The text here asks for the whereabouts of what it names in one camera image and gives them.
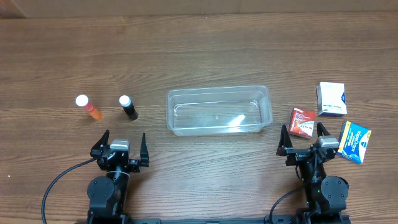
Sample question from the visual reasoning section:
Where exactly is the orange Redoxon tube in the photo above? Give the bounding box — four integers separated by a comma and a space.
75, 95, 102, 120

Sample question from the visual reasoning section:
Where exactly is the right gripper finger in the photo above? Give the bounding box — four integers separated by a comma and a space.
317, 122, 330, 137
276, 124, 294, 156

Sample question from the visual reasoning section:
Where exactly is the clear plastic container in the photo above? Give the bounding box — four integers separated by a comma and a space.
166, 85, 273, 136

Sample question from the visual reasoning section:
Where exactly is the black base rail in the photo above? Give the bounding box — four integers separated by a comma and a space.
76, 215, 351, 224

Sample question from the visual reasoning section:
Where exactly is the black tube white cap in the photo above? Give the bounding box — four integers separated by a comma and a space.
119, 95, 139, 120

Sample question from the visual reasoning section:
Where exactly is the red medicine box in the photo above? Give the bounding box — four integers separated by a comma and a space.
288, 108, 316, 139

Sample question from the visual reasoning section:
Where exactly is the white blue medicine box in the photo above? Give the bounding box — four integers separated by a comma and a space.
316, 82, 347, 117

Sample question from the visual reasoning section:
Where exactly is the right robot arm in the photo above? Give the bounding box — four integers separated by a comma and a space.
265, 123, 351, 223

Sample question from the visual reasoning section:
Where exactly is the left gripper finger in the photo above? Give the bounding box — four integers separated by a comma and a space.
90, 129, 109, 157
140, 133, 149, 167

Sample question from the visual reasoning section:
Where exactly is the blue yellow VapoDrops box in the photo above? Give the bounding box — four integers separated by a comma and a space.
337, 121, 371, 164

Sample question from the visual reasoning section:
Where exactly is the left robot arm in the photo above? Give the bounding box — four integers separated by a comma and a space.
87, 130, 149, 223

